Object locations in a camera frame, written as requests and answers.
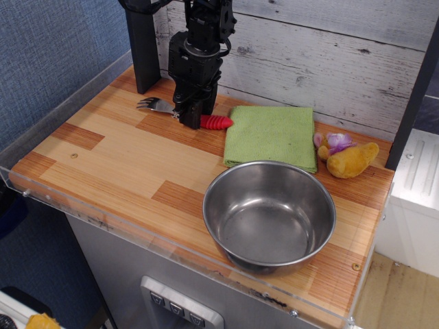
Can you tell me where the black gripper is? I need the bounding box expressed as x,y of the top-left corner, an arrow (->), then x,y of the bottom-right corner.
168,32 -> 222,130

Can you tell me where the red-handled metal spork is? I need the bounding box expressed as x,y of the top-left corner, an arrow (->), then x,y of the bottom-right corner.
137,97 -> 233,130

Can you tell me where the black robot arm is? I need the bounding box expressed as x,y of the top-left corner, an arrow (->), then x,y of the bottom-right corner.
120,1 -> 237,130

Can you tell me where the yellow plush toy with flower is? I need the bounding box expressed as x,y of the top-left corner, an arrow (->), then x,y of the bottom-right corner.
313,132 -> 379,179

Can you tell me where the black braided cable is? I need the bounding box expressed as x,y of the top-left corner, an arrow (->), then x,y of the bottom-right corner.
0,311 -> 23,329

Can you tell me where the stainless steel bowl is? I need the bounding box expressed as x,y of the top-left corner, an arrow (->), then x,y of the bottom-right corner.
202,160 -> 336,275

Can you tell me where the dark vertical post left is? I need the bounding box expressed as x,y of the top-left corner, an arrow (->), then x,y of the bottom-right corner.
126,10 -> 161,94

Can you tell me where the clear acrylic edge guard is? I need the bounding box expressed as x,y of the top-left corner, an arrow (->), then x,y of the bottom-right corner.
1,53 -> 393,328

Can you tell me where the yellow object bottom left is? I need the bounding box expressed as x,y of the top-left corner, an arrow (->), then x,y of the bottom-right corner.
25,313 -> 61,329

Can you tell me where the dark vertical post right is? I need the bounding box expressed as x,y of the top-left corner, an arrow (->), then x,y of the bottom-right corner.
385,22 -> 438,171

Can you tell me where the green folded cloth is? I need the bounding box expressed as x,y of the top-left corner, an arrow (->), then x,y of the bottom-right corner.
224,106 -> 318,173

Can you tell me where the grey cabinet with button panel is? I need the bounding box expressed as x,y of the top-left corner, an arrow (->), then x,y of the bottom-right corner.
64,214 -> 330,329

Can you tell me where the white side unit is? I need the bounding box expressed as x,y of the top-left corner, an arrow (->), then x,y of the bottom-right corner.
375,129 -> 438,277

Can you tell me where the dark vertical post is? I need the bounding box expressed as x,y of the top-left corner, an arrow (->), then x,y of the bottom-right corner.
385,22 -> 438,171
126,10 -> 161,94

